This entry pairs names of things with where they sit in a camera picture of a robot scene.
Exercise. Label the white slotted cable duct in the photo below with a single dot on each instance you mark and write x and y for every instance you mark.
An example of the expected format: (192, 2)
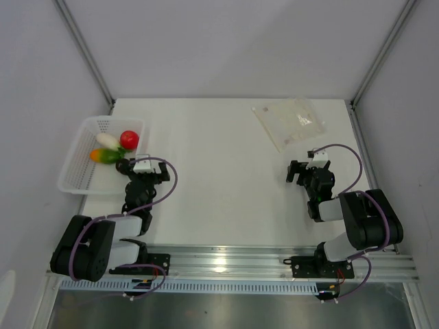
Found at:
(194, 286)

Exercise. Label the left aluminium frame post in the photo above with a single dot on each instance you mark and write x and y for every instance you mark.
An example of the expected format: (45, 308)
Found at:
(84, 51)

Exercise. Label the aluminium mounting rail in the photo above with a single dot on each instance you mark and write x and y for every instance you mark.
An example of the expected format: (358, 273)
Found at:
(266, 263)

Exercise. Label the red toy tomato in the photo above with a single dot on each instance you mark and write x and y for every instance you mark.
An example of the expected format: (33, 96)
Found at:
(129, 140)

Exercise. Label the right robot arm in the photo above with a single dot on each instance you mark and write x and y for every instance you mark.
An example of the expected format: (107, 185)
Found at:
(370, 223)

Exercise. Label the orange green toy mango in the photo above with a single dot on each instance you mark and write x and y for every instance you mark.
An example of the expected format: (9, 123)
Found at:
(105, 156)

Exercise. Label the clear zip top bag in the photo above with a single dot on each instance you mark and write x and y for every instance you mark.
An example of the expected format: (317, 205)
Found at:
(289, 121)

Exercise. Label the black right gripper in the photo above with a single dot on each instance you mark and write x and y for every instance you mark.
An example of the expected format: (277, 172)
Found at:
(295, 167)

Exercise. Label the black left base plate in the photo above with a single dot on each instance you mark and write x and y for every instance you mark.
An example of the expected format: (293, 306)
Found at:
(161, 260)

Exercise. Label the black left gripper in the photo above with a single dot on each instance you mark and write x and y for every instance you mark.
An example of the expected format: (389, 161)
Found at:
(129, 171)

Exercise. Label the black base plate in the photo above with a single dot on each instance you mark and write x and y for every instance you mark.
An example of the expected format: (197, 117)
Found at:
(161, 260)
(314, 267)

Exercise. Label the white toy radish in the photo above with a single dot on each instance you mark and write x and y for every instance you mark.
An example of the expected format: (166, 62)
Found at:
(109, 142)

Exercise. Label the aluminium frame post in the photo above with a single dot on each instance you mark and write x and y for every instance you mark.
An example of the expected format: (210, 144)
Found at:
(385, 49)
(84, 51)

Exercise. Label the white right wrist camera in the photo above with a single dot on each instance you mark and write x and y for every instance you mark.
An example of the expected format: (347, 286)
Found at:
(317, 159)

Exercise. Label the white perforated plastic basket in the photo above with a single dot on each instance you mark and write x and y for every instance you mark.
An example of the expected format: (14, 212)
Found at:
(82, 176)

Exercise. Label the right aluminium frame post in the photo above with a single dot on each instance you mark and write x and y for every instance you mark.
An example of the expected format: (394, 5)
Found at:
(385, 49)

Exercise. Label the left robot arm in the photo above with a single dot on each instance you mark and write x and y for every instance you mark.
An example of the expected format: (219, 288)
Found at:
(91, 247)

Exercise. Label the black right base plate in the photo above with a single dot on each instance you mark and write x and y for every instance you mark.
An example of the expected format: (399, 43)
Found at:
(314, 267)

